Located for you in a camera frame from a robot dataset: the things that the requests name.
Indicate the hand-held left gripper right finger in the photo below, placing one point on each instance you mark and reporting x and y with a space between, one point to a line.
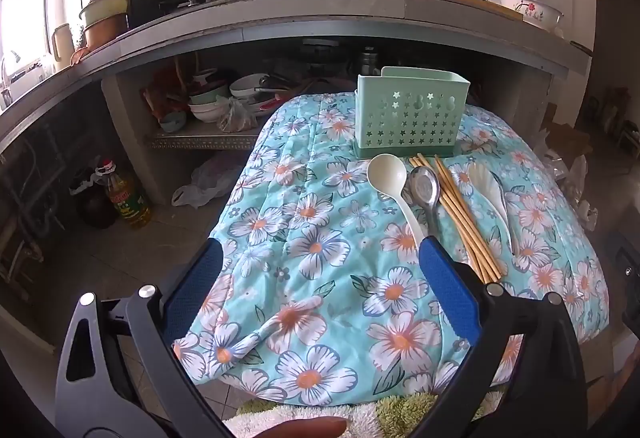
445 288

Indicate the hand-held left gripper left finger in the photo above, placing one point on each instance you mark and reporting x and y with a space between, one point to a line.
195 288

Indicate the bundle of bamboo chopsticks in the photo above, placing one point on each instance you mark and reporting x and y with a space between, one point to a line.
465 228

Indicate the metal spoon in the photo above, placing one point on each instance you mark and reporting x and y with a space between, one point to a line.
425 188

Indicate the translucent white soup spoon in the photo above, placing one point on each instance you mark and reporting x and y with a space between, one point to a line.
482 183

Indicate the white plastic ladle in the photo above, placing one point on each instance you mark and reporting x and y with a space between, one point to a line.
386 174

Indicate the green star-cutout utensil holder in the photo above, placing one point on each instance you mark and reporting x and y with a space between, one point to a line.
410 118

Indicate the person's left hand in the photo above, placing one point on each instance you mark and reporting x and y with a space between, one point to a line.
305 429

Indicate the white plastic bag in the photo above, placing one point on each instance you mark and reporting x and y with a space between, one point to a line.
210 183

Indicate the yellow cooking oil bottle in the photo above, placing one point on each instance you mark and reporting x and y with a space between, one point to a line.
127 200

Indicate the dark plastic jug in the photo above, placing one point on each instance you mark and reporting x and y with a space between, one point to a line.
92 203

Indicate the floral turquoise quilted blanket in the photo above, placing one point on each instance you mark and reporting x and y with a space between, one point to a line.
310 218

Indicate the metal diamond-plate shelf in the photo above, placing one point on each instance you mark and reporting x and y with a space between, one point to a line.
200 138

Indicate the small teal bowl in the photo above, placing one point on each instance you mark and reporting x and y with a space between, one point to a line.
172 119

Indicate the clear bag of food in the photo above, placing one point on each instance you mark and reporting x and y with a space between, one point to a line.
237 118

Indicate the stack of green white bowls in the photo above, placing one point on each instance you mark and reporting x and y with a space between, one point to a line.
206 105

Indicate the cardboard box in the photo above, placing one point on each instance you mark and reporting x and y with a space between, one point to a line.
567 140

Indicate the stacked steel pots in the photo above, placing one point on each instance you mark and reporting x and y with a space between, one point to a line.
368 60

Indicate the brown basin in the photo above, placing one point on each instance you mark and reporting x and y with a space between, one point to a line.
105 35

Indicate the cream mug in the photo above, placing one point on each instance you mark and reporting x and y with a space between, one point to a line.
62 45

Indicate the floral white enamel bowl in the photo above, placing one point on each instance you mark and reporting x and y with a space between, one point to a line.
532 13

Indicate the cream enamel basin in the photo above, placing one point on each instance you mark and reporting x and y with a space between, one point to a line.
102 8

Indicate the grey concrete kitchen counter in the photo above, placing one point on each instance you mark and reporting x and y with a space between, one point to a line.
325 13

